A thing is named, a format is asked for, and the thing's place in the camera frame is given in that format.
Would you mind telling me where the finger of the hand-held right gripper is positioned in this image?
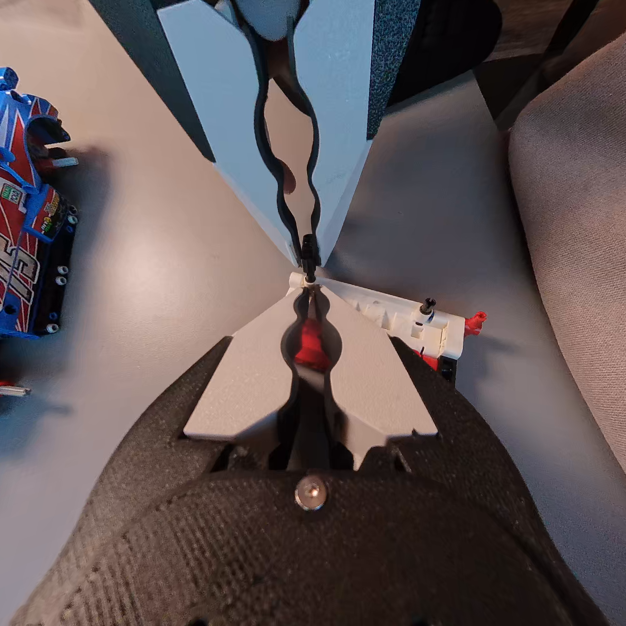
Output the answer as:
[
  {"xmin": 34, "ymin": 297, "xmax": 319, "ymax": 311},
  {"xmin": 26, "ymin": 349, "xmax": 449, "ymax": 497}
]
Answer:
[
  {"xmin": 289, "ymin": 0, "xmax": 377, "ymax": 268},
  {"xmin": 157, "ymin": 0, "xmax": 301, "ymax": 268}
]

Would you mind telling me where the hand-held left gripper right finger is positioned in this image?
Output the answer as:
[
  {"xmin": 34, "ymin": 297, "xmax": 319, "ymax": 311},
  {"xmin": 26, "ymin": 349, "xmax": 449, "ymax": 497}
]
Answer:
[{"xmin": 315, "ymin": 288, "xmax": 439, "ymax": 470}]

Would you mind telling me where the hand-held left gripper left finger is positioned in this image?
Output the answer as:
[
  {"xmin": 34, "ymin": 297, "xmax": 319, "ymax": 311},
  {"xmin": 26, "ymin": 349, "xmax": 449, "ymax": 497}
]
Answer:
[{"xmin": 183, "ymin": 288, "xmax": 310, "ymax": 470}]

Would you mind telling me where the white red lego assembly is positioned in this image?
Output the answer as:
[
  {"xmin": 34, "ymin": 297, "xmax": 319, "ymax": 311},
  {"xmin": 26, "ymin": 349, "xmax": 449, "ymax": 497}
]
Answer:
[{"xmin": 288, "ymin": 271, "xmax": 466, "ymax": 387}]

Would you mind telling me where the blue white lego race car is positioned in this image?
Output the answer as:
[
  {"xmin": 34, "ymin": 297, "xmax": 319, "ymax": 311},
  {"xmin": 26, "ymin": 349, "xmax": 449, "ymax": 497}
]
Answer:
[{"xmin": 0, "ymin": 67, "xmax": 80, "ymax": 399}]

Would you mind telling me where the person's right hand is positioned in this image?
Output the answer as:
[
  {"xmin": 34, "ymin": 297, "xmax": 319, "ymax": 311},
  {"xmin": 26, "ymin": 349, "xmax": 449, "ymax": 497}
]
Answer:
[{"xmin": 266, "ymin": 38, "xmax": 314, "ymax": 195}]

